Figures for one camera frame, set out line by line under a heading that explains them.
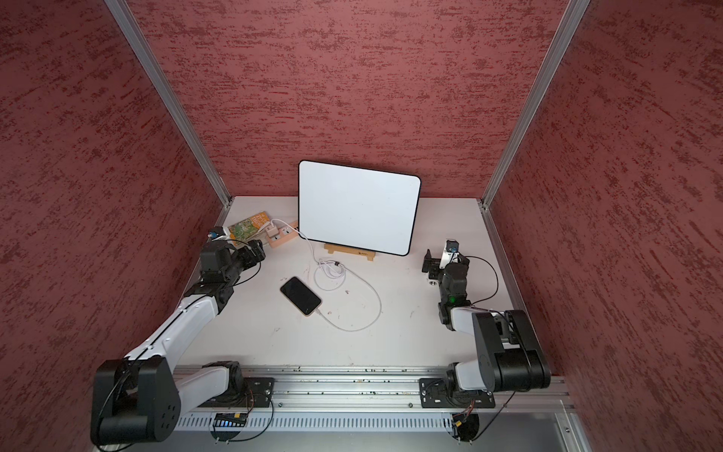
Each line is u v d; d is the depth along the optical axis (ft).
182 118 3.03
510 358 1.45
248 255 2.53
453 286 2.24
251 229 3.51
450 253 2.52
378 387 2.49
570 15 2.33
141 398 1.31
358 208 2.98
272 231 3.31
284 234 3.47
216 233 2.42
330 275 3.20
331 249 3.34
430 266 2.67
